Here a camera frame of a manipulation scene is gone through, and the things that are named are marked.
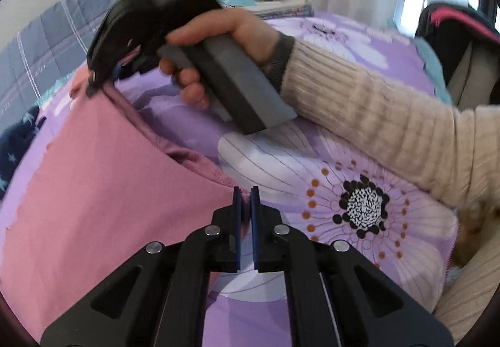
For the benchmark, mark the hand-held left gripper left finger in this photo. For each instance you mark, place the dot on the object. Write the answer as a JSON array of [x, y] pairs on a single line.
[[236, 222]]

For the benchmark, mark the blue plaid pillow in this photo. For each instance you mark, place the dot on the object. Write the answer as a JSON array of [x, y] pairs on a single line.
[[47, 38]]

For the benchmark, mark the person's cream sweater torso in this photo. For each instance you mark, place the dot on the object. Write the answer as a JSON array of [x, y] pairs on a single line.
[[472, 292]]

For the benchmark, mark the person's right forearm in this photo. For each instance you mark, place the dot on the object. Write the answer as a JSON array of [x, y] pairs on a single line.
[[371, 116]]

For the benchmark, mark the navy star-print folded blanket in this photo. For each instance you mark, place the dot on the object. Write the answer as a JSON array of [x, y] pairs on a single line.
[[15, 147]]

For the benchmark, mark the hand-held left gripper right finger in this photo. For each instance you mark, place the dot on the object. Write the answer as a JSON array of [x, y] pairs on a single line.
[[256, 222]]

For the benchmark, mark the pink long-sleeve shirt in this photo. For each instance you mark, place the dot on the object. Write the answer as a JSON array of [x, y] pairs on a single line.
[[97, 194]]

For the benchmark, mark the purple floral bedsheet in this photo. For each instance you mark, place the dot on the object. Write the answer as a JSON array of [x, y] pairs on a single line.
[[312, 143]]

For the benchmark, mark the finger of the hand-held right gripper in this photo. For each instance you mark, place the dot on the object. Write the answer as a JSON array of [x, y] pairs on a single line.
[[95, 83]]

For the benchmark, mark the person's right hand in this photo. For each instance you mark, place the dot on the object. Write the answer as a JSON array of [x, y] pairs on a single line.
[[250, 34]]

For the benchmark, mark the black red chair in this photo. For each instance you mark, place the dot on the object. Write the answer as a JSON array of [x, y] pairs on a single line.
[[453, 30]]

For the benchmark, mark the stack of folded clothes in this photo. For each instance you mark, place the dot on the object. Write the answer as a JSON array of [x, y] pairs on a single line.
[[289, 7]]

